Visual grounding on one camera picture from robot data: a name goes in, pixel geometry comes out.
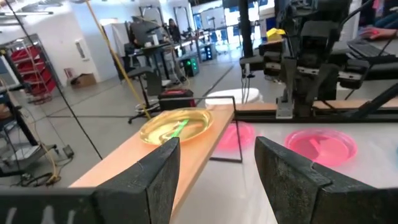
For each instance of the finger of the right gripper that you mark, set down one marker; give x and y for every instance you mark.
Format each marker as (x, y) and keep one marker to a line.
(285, 93)
(315, 90)

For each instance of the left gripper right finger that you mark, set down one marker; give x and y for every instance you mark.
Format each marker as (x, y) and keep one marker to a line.
(298, 193)

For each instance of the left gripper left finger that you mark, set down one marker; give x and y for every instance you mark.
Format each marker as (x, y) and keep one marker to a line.
(136, 193)

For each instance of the pink translucent plastic plate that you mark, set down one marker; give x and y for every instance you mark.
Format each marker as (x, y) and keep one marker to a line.
(228, 137)
(329, 149)

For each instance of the green translucent plastic plate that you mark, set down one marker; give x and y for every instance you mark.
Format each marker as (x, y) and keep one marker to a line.
(177, 129)

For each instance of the orange translucent plastic plate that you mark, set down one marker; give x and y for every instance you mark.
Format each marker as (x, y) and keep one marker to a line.
(199, 119)

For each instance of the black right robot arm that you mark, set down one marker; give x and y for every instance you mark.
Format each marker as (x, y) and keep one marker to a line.
(311, 9)

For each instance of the dark computer keyboard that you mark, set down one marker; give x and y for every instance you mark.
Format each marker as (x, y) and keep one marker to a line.
(367, 49)

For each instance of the person's hand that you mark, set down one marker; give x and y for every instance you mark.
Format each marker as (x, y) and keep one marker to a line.
(373, 32)

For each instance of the grey desk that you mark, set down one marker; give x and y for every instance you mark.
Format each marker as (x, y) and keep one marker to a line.
(393, 49)

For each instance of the computer tower green lights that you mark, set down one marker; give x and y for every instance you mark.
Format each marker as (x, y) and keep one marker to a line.
(191, 66)

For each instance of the black box red top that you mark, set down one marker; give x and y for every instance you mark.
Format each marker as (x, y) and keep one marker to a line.
(175, 99)

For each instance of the black office chair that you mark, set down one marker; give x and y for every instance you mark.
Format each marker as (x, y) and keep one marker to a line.
(154, 82)

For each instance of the black equipment cart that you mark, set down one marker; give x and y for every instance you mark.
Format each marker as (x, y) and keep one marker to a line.
(18, 155)

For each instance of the cardboard box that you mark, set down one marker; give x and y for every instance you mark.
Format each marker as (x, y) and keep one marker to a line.
(83, 80)

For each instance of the person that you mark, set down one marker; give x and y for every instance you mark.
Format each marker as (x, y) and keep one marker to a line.
(174, 31)

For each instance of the black computer monitor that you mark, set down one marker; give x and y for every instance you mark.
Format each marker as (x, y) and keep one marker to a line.
(144, 31)

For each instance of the red storage rack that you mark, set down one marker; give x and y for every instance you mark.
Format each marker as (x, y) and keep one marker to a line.
(34, 71)

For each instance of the black metal table frame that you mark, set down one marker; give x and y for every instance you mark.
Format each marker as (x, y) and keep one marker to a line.
(261, 117)

